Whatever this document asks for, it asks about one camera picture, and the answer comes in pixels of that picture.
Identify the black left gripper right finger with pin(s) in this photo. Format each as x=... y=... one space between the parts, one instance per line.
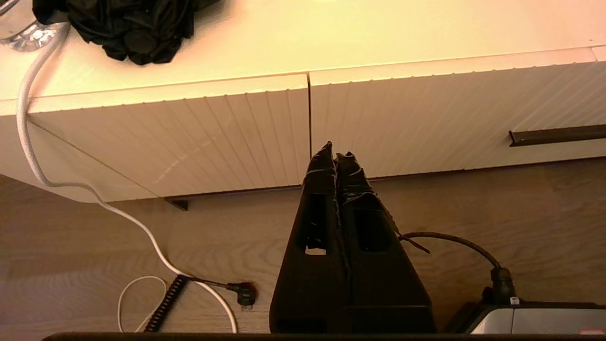
x=383 y=284

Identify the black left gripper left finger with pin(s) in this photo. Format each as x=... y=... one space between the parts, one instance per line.
x=312 y=274

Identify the white pull-out drawer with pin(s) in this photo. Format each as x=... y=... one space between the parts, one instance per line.
x=582 y=94

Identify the white TV cabinet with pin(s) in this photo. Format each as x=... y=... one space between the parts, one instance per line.
x=331 y=38

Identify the black crumpled cloth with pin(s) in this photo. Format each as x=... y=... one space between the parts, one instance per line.
x=137 y=28

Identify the clear glass dish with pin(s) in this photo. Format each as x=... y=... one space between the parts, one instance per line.
x=28 y=38

